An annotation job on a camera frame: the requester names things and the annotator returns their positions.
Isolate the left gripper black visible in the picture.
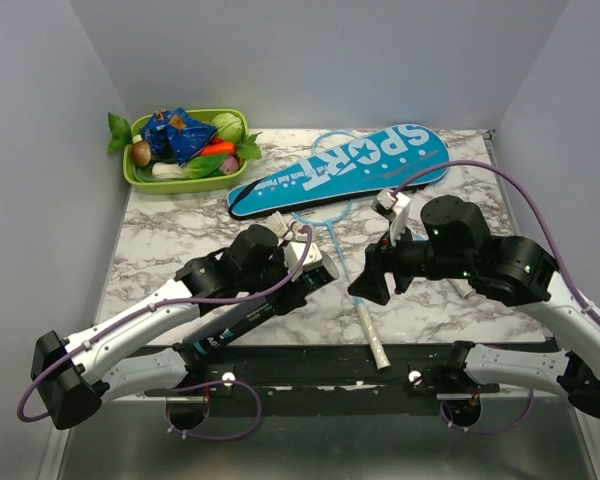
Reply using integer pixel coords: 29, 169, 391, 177
238, 240, 312, 316

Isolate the orange carrot toy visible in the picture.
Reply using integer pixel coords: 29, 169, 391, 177
199, 142, 236, 156

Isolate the green cabbage toy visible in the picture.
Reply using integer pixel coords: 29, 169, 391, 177
212, 112, 244, 143

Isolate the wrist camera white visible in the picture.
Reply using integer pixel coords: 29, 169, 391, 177
372, 188, 411, 246
283, 242, 323, 281

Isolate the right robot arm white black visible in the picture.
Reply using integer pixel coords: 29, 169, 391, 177
348, 195, 600, 419

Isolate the green leaf right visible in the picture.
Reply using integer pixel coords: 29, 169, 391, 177
236, 132, 262, 161

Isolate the blue badminton racket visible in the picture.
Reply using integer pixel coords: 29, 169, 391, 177
303, 130, 374, 281
291, 200, 391, 370

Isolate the blue badminton racket rear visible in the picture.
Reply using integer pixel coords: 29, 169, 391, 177
303, 130, 374, 281

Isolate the blue badminton racket front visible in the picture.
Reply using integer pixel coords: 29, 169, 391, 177
291, 200, 391, 370

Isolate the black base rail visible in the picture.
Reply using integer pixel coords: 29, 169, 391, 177
82, 342, 536, 419

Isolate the green leaf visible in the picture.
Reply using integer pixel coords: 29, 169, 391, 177
107, 112, 132, 154
236, 132, 262, 161

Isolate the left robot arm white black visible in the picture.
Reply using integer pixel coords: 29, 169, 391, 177
17, 225, 323, 430

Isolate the blue racket cover bag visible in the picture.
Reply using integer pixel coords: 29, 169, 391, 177
227, 124, 451, 220

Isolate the white shuttlecock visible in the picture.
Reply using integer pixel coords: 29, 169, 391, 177
266, 211, 297, 241

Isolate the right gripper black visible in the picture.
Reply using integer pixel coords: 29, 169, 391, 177
346, 215, 473, 305

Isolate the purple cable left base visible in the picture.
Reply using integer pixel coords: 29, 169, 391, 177
165, 375, 265, 442

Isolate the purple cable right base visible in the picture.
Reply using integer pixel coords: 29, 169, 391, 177
438, 389, 535, 435

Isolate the green leafy vegetable toy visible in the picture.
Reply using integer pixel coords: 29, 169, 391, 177
181, 154, 227, 180

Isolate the pink onion toy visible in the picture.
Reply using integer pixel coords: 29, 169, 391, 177
219, 155, 240, 175

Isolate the green leaf left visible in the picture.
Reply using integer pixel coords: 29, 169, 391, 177
107, 112, 132, 154

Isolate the purple cable base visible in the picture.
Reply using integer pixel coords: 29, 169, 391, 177
165, 375, 265, 442
438, 389, 535, 435

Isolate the green plastic basket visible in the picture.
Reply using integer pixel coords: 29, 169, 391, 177
122, 108, 251, 194

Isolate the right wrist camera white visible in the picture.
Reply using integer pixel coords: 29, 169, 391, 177
372, 188, 411, 246

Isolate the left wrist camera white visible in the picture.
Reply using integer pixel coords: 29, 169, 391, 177
283, 242, 323, 281

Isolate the black shuttlecock tube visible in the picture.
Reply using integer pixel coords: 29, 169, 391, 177
173, 255, 339, 357

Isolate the blue snack bag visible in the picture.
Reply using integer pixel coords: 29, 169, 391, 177
140, 108, 217, 166

